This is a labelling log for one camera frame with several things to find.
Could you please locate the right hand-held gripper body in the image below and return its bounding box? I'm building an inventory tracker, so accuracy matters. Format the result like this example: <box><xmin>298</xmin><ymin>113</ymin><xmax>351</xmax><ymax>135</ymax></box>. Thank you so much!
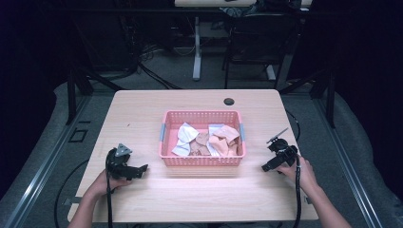
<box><xmin>266</xmin><ymin>127</ymin><xmax>299</xmax><ymax>174</ymax></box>

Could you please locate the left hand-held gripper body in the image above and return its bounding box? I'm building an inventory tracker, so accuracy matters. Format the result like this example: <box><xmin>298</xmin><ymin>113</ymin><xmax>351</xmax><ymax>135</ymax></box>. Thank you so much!
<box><xmin>106</xmin><ymin>142</ymin><xmax>139</xmax><ymax>181</ymax></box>

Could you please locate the person's left hand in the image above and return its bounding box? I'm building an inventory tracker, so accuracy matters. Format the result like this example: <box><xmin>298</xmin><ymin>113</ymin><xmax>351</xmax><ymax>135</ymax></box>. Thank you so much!
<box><xmin>87</xmin><ymin>168</ymin><xmax>133</xmax><ymax>200</ymax></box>

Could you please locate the person's right hand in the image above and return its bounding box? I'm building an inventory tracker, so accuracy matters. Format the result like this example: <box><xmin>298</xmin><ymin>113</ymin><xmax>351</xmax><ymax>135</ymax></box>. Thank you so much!
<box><xmin>278</xmin><ymin>156</ymin><xmax>318</xmax><ymax>198</ymax></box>

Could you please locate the peach pink sock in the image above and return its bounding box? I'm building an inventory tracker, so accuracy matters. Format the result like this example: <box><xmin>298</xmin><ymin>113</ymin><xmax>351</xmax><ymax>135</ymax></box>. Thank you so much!
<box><xmin>212</xmin><ymin>124</ymin><xmax>241</xmax><ymax>146</ymax></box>
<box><xmin>208</xmin><ymin>135</ymin><xmax>240</xmax><ymax>158</ymax></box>

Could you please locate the white and blue sock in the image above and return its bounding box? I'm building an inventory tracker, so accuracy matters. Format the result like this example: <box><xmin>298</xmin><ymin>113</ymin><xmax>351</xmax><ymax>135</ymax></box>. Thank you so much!
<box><xmin>205</xmin><ymin>123</ymin><xmax>225</xmax><ymax>158</ymax></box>
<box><xmin>171</xmin><ymin>122</ymin><xmax>201</xmax><ymax>158</ymax></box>

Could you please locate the brown sock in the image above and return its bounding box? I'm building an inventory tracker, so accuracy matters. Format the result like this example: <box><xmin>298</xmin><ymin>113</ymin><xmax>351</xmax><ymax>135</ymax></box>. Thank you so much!
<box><xmin>189</xmin><ymin>131</ymin><xmax>212</xmax><ymax>157</ymax></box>

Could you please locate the pink plastic basket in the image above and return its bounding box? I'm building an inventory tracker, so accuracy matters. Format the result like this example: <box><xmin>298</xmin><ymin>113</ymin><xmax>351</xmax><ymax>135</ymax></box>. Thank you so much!
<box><xmin>158</xmin><ymin>109</ymin><xmax>247</xmax><ymax>168</ymax></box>

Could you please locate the black metal stand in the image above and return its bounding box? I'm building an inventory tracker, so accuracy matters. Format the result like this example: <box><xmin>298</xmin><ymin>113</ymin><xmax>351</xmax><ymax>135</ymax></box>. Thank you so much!
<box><xmin>278</xmin><ymin>67</ymin><xmax>337</xmax><ymax>129</ymax></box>
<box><xmin>65</xmin><ymin>61</ymin><xmax>125</xmax><ymax>126</ymax></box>

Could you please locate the white desk foot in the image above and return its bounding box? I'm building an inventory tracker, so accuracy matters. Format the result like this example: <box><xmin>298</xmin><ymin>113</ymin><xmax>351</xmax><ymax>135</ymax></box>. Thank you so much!
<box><xmin>265</xmin><ymin>64</ymin><xmax>278</xmax><ymax>82</ymax></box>

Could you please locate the black chair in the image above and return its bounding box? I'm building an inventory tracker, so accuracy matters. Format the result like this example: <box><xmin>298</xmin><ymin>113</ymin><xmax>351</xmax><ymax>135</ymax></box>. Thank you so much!
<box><xmin>221</xmin><ymin>11</ymin><xmax>300</xmax><ymax>90</ymax></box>

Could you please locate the white desk leg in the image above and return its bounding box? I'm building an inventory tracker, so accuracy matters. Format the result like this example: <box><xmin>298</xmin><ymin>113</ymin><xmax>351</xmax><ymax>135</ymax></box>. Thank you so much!
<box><xmin>192</xmin><ymin>16</ymin><xmax>203</xmax><ymax>82</ymax></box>

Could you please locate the light background desk top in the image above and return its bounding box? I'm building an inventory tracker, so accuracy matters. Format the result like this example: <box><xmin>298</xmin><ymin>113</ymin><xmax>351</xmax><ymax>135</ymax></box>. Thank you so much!
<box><xmin>174</xmin><ymin>0</ymin><xmax>259</xmax><ymax>9</ymax></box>

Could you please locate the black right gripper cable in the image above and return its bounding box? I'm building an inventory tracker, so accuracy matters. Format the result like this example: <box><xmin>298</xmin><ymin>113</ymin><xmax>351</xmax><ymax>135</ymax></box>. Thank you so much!
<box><xmin>292</xmin><ymin>154</ymin><xmax>302</xmax><ymax>228</ymax></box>

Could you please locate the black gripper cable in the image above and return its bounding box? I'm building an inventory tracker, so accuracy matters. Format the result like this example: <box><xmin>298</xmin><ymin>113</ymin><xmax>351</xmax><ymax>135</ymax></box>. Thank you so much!
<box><xmin>105</xmin><ymin>148</ymin><xmax>115</xmax><ymax>228</ymax></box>
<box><xmin>292</xmin><ymin>154</ymin><xmax>302</xmax><ymax>228</ymax></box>

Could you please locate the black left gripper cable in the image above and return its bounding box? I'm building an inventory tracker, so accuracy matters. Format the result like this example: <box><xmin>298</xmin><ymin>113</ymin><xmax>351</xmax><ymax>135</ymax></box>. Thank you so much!
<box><xmin>105</xmin><ymin>148</ymin><xmax>115</xmax><ymax>228</ymax></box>

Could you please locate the black floor cable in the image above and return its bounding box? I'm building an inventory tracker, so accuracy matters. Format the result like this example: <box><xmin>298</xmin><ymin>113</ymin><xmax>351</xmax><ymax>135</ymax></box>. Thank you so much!
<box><xmin>53</xmin><ymin>159</ymin><xmax>90</xmax><ymax>228</ymax></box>

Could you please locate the aluminium floor rail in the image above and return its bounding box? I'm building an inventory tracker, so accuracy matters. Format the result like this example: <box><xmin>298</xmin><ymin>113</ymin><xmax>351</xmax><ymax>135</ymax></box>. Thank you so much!
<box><xmin>2</xmin><ymin>94</ymin><xmax>93</xmax><ymax>228</ymax></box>
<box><xmin>312</xmin><ymin>94</ymin><xmax>385</xmax><ymax>228</ymax></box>

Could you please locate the bundle of floor cables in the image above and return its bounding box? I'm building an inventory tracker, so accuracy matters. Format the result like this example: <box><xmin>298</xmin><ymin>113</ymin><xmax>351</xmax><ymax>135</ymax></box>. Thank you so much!
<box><xmin>134</xmin><ymin>44</ymin><xmax>183</xmax><ymax>91</ymax></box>

